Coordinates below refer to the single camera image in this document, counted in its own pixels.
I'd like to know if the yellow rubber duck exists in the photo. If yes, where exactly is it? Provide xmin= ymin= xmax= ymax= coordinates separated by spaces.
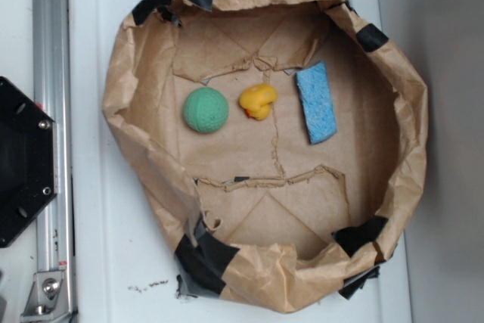
xmin=239 ymin=83 xmax=278 ymax=121

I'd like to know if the brown paper bag bin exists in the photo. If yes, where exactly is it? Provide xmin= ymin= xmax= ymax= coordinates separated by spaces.
xmin=102 ymin=0 xmax=428 ymax=313

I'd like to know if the green dimpled ball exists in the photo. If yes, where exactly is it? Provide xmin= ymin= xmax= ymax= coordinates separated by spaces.
xmin=182 ymin=87 xmax=229 ymax=134

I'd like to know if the blue sponge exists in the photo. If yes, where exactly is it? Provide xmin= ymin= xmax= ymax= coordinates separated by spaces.
xmin=296 ymin=61 xmax=337 ymax=144

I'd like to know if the white tray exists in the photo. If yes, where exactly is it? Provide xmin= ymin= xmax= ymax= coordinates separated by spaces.
xmin=69 ymin=0 xmax=411 ymax=322

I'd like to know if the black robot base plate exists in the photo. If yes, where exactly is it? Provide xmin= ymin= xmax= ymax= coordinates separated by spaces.
xmin=1 ymin=77 xmax=57 ymax=248

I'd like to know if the metal corner bracket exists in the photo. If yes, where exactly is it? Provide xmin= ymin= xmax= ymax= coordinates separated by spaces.
xmin=20 ymin=271 xmax=69 ymax=322

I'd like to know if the aluminium rail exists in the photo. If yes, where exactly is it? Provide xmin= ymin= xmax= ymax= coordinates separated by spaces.
xmin=33 ymin=0 xmax=78 ymax=322

